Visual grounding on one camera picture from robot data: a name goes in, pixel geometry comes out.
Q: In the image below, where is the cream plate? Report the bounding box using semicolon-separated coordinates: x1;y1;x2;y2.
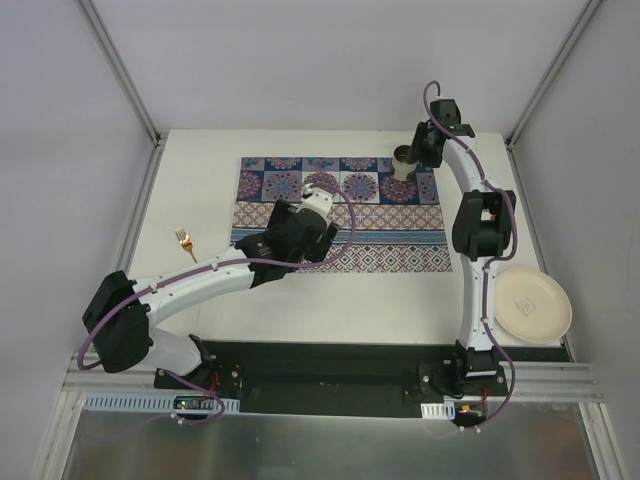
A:
494;267;573;344

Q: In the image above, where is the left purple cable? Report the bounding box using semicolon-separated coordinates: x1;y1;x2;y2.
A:
77;187;357;426

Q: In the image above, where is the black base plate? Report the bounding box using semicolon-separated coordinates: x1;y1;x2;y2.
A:
154;339;516;416

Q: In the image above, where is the right aluminium frame post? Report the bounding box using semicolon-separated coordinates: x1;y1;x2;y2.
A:
505;0;606;151

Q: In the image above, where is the aluminium frame post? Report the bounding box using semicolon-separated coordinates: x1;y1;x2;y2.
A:
505;0;606;151
75;0;162;145

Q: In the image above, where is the gold fork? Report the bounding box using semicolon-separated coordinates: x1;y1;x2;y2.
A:
175;228;198;263

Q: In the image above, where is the metal cup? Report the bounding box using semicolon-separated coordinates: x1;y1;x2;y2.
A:
391;145;417;182

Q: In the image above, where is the left aluminium frame post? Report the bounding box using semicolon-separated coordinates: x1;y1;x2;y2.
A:
75;0;162;145

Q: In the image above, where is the patterned cloth placemat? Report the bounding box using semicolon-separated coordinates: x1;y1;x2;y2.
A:
230;157;452;273

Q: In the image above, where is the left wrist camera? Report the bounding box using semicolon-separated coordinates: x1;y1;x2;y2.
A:
297;184;333;219

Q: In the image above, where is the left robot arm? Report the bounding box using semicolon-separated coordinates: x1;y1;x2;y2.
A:
82;192;338;389

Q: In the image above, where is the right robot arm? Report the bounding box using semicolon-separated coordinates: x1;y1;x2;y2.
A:
409;98;518;396

